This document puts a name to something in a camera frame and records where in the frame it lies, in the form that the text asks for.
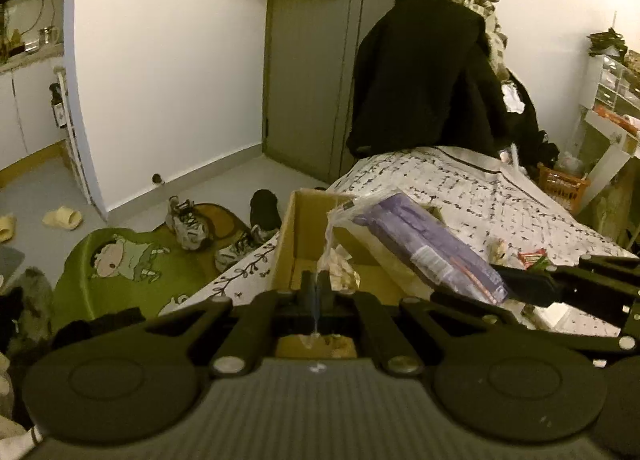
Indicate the dark bottle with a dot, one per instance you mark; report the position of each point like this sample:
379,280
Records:
57,107

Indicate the white shelf unit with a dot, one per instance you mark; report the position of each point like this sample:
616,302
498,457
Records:
612,104

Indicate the white cabinet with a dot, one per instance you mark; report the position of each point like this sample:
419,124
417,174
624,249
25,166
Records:
30,114

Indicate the beige slipper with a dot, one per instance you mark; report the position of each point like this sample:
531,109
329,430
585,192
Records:
62,217
7,227

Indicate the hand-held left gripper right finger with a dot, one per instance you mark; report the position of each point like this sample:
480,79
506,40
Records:
325,296

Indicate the brown cardboard box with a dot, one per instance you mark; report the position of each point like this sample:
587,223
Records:
300,240

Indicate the grey-green door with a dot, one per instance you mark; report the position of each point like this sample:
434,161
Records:
310,89

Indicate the metal mug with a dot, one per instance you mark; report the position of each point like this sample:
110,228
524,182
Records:
48,34

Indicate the green cartoon rug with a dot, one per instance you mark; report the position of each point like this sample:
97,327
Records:
130,265

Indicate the grey white sneaker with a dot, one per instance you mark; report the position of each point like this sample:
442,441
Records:
242,247
186,226

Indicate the red snack packet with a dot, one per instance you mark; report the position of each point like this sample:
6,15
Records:
532,256

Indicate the purple snack packet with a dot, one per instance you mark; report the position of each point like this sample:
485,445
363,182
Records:
425,245

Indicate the orange plastic basket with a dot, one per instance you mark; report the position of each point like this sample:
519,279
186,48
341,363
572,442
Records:
562,187

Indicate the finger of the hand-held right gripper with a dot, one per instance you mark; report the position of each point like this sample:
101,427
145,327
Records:
525,285

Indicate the clear bag of beige snacks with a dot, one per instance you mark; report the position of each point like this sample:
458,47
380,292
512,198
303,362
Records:
341,270

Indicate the grey furry cloth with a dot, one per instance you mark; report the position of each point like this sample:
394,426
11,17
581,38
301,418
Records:
32,305

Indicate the small clear snack bag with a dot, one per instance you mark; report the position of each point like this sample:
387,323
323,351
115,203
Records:
500,252

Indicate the black cloth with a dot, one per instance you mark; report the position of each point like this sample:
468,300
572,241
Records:
100,327

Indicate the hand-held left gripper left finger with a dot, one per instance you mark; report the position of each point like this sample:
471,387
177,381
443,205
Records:
310,296

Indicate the black coat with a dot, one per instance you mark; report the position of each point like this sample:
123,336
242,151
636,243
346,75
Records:
425,74

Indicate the pile of black clothes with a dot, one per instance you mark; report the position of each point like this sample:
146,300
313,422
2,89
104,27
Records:
530,124

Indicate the green snack packet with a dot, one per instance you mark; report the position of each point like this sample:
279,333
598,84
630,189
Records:
544,265

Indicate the grey floor mat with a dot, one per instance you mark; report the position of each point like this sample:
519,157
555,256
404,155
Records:
10,260

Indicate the black sock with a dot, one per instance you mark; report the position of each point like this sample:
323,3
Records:
264,210

